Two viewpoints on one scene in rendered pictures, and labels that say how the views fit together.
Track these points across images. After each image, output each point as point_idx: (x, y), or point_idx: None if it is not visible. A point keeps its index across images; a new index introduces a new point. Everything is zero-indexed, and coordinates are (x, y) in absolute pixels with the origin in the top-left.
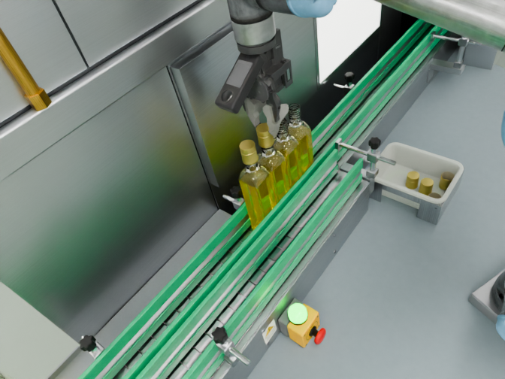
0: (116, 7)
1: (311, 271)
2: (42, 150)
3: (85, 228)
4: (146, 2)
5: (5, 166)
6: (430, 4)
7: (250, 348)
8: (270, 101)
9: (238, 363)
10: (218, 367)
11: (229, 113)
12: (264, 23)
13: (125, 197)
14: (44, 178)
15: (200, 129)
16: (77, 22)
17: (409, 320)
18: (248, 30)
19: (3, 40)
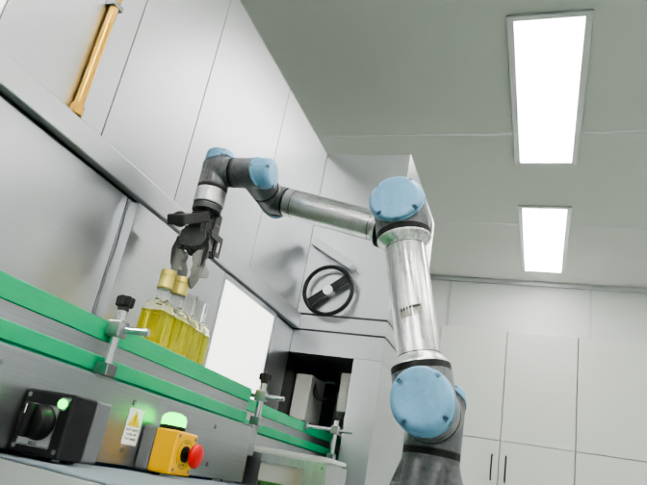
0: (131, 138)
1: (187, 430)
2: (56, 126)
3: (4, 214)
4: (142, 156)
5: (38, 105)
6: (325, 206)
7: (116, 399)
8: (203, 245)
9: (102, 393)
10: None
11: (142, 285)
12: (221, 191)
13: (40, 239)
14: (30, 146)
15: (120, 262)
16: (114, 116)
17: None
18: (210, 189)
19: (94, 72)
